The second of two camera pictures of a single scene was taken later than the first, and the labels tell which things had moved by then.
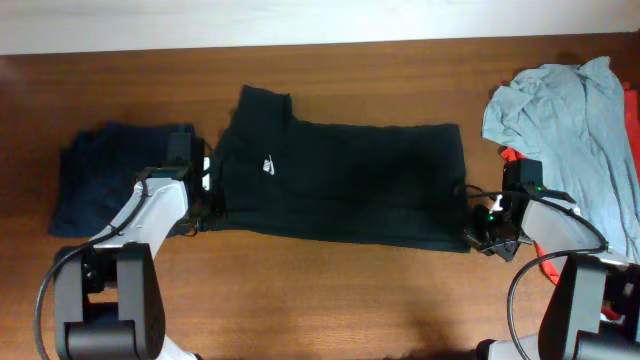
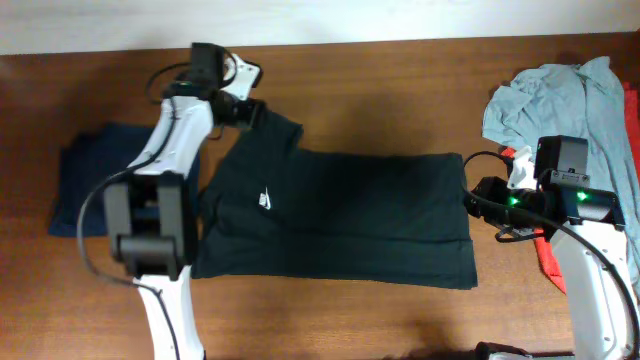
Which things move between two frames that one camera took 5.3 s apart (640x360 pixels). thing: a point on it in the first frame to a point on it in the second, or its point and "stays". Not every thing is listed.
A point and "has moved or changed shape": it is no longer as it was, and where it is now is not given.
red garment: x=631 y=95 stays
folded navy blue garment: x=98 y=168 stays
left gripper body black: x=212 y=208 to x=239 y=113
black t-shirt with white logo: x=399 y=185 has moved or changed shape
